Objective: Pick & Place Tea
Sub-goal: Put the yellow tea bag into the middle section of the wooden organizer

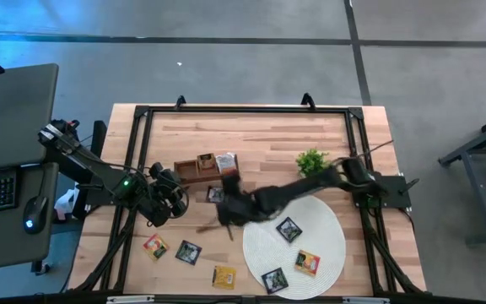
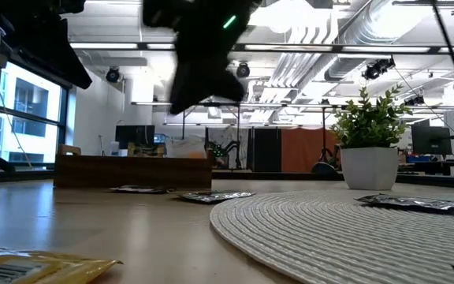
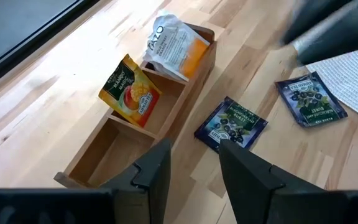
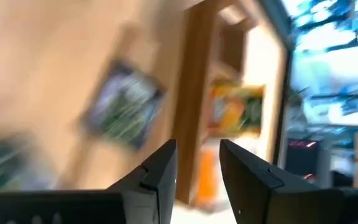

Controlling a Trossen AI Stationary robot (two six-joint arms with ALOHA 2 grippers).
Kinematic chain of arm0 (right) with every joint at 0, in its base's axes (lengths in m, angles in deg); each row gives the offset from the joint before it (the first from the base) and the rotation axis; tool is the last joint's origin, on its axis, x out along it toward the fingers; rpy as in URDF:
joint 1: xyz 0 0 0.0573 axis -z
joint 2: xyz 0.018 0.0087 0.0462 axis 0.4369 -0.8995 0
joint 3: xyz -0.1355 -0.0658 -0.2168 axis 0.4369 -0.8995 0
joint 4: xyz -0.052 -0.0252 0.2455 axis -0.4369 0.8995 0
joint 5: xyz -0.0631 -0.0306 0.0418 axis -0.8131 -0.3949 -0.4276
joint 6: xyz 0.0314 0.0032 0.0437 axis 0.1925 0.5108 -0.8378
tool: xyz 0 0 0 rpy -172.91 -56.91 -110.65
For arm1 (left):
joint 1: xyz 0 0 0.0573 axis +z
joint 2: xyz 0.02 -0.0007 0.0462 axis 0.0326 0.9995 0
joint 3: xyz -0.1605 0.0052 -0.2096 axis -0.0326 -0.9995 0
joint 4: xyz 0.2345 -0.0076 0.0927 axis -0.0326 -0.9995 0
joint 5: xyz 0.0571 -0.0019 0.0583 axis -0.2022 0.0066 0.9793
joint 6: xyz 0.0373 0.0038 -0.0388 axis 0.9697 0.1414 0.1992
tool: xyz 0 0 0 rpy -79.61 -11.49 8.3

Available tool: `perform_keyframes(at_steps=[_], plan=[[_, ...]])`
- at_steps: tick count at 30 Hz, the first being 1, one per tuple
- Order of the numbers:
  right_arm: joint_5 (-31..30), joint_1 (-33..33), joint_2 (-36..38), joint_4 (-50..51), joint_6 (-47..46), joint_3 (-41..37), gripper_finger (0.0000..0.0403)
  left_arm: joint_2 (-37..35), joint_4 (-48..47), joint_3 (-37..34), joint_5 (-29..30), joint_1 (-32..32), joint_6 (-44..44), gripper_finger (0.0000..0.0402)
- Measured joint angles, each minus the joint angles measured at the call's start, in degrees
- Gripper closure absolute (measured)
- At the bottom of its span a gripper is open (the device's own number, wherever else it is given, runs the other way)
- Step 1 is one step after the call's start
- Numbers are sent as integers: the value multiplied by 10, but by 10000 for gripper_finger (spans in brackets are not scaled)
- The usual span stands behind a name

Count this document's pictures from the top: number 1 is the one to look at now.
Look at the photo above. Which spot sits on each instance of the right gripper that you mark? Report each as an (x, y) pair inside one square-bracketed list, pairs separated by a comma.
[(236, 207)]

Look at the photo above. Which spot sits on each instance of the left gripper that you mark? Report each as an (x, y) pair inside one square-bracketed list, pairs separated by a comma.
[(165, 194)]

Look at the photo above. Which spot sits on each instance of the dark green tea bag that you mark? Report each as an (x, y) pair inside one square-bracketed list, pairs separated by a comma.
[(289, 229), (215, 195), (188, 252), (275, 280)]

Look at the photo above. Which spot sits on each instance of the yellow tea bag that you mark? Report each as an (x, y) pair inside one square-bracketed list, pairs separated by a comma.
[(224, 278)]

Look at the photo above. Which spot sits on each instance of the orange fruit tea bag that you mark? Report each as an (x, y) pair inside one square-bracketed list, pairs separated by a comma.
[(155, 247), (307, 262)]

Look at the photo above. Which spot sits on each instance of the white round woven placemat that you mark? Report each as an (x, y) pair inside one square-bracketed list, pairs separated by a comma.
[(323, 236)]

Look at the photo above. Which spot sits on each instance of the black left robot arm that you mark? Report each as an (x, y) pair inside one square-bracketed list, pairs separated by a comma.
[(95, 166)]

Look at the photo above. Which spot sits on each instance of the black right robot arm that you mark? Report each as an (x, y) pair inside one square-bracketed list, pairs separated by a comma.
[(306, 186)]

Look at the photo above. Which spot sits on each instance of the wooden tea organizer box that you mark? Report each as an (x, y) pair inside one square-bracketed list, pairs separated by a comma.
[(186, 171)]

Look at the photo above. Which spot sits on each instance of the brown square tea packet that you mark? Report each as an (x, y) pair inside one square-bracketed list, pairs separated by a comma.
[(206, 161)]

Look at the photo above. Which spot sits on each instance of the white printed tea pouch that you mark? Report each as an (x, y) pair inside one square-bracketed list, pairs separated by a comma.
[(226, 164)]

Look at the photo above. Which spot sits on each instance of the green plant in white pot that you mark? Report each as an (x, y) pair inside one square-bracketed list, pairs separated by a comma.
[(311, 162)]

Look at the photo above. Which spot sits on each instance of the black computer mouse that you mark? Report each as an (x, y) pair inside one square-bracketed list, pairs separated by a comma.
[(35, 215)]

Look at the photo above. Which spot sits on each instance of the black desk caster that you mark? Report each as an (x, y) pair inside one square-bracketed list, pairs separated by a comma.
[(42, 268)]

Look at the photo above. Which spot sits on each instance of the grey desk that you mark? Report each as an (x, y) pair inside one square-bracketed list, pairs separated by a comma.
[(11, 118)]

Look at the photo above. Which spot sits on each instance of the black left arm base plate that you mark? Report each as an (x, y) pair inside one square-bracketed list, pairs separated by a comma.
[(99, 196)]

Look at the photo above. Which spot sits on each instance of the silver aluminium bracket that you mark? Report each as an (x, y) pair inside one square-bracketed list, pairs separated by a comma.
[(365, 300), (129, 300)]

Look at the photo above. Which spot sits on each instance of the black aluminium table frame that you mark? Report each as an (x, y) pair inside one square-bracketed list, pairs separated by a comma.
[(247, 110)]

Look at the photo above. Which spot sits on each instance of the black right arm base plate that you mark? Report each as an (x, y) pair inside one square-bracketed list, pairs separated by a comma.
[(395, 190)]

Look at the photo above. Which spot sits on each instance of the dark metal table frame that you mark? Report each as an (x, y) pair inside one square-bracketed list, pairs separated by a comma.
[(481, 194)]

